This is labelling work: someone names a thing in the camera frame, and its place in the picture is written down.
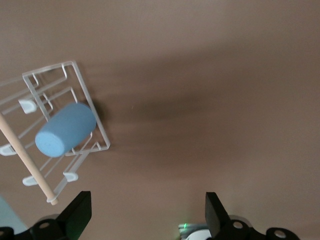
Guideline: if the white wire dish rack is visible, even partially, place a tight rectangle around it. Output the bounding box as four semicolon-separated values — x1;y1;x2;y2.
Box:
0;59;111;206

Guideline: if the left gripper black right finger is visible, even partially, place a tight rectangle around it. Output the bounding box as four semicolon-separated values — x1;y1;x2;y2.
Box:
204;191;300;240

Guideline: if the blue plastic cup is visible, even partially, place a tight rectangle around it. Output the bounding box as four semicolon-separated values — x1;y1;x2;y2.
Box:
34;101;97;158

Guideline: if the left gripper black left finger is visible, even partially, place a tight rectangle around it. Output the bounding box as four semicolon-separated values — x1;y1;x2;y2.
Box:
0;191;93;240

